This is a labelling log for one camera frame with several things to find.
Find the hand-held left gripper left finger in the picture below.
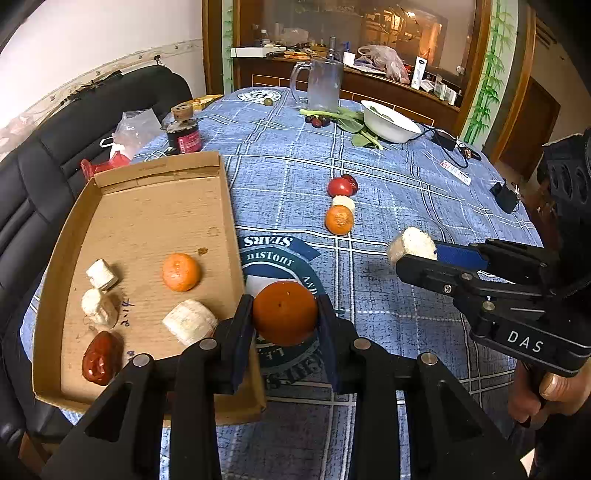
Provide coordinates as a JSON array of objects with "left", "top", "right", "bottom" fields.
[{"left": 41, "top": 293, "right": 256, "bottom": 480}]

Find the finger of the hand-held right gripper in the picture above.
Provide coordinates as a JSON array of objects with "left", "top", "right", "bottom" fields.
[
  {"left": 395, "top": 253, "right": 509, "bottom": 325},
  {"left": 435, "top": 239, "right": 560, "bottom": 292}
]

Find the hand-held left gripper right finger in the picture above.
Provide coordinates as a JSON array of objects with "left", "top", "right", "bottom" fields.
[{"left": 315, "top": 295, "right": 527, "bottom": 480}]

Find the orange mandarin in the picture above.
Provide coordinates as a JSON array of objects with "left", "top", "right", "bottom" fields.
[
  {"left": 252, "top": 281, "right": 320, "bottom": 348},
  {"left": 161, "top": 253, "right": 202, "bottom": 293},
  {"left": 325, "top": 205, "right": 355, "bottom": 236}
]

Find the wrinkled red date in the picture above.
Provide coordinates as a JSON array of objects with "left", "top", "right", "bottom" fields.
[{"left": 82, "top": 330, "right": 124, "bottom": 387}]

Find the brown cardboard tray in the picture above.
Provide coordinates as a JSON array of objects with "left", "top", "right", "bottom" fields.
[{"left": 31, "top": 151, "right": 267, "bottom": 426}]

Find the person's right hand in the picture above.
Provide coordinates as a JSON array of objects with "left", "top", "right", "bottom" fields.
[{"left": 508, "top": 362, "right": 571, "bottom": 428}]

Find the white paper tag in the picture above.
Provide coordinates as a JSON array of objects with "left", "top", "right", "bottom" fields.
[{"left": 440, "top": 159, "right": 472, "bottom": 186}]

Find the white bowl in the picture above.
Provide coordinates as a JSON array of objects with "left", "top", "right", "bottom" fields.
[{"left": 361, "top": 100, "right": 422, "bottom": 144}]

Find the blue plaid tablecloth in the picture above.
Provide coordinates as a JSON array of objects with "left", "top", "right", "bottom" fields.
[{"left": 21, "top": 86, "right": 546, "bottom": 480}]

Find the green bok choy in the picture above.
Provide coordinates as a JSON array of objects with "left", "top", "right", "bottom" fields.
[{"left": 299, "top": 107, "right": 384, "bottom": 150}]

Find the wooden glass cabinet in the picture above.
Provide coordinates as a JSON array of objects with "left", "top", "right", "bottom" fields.
[{"left": 203, "top": 0, "right": 536, "bottom": 162}]

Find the pink plastic bag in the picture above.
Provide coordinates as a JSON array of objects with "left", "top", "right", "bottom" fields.
[{"left": 358, "top": 45, "right": 411, "bottom": 84}]

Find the clear glass pitcher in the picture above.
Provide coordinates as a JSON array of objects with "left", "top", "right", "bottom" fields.
[{"left": 291, "top": 59, "right": 345, "bottom": 112}]

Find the dark jar with red label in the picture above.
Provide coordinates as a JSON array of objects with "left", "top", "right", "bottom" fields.
[{"left": 160, "top": 104, "right": 202, "bottom": 154}]

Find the red packet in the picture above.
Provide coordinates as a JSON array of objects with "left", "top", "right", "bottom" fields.
[{"left": 81, "top": 150, "right": 132, "bottom": 178}]

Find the clear plastic bag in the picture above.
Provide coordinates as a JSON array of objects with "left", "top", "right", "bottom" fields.
[{"left": 99, "top": 109, "right": 162, "bottom": 160}]

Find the black leather sofa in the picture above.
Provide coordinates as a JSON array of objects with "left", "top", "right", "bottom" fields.
[{"left": 0, "top": 67, "right": 194, "bottom": 462}]

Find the white flat box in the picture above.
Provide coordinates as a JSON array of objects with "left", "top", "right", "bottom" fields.
[{"left": 231, "top": 45, "right": 287, "bottom": 58}]

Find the black charger with cable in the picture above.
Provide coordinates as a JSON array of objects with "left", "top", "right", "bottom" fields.
[{"left": 416, "top": 124, "right": 483, "bottom": 169}]

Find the bamboo wall decal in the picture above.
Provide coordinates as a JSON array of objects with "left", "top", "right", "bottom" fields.
[
  {"left": 462, "top": 0, "right": 515, "bottom": 148},
  {"left": 222, "top": 0, "right": 236, "bottom": 95}
]

